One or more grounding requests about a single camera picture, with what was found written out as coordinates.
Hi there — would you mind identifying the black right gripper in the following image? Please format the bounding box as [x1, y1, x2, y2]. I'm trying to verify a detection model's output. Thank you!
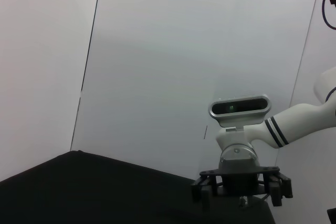
[191, 166, 293, 211]

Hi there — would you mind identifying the black tablecloth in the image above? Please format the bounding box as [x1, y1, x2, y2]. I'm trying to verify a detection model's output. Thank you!
[0, 150, 276, 224]

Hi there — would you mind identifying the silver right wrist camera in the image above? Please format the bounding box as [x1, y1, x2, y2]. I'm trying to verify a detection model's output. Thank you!
[208, 94, 271, 131]

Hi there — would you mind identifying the black hanging cable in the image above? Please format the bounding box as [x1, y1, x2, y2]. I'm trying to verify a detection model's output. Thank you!
[322, 0, 336, 30]

